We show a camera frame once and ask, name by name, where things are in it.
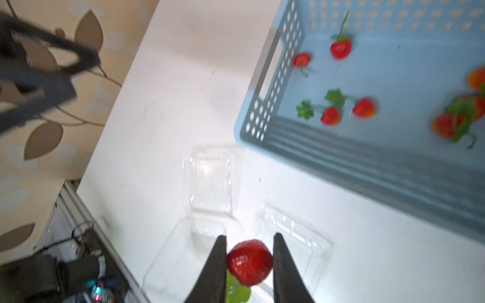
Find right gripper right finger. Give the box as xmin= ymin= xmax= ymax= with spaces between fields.
xmin=273 ymin=233 xmax=314 ymax=303

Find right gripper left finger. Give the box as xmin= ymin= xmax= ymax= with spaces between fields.
xmin=185 ymin=235 xmax=227 ymax=303

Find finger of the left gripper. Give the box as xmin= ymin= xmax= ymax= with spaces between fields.
xmin=1 ymin=13 xmax=101 ymax=133

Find clear clamshell container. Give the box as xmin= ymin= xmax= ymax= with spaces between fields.
xmin=141 ymin=202 xmax=334 ymax=303
xmin=182 ymin=145 xmax=244 ymax=217

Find red strawberry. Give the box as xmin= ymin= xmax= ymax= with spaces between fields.
xmin=227 ymin=239 xmax=274 ymax=287

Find strawberries in blue basket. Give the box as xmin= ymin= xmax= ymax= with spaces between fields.
xmin=292 ymin=11 xmax=485 ymax=150

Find blue plastic basket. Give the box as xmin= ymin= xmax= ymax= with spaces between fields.
xmin=234 ymin=1 xmax=484 ymax=241

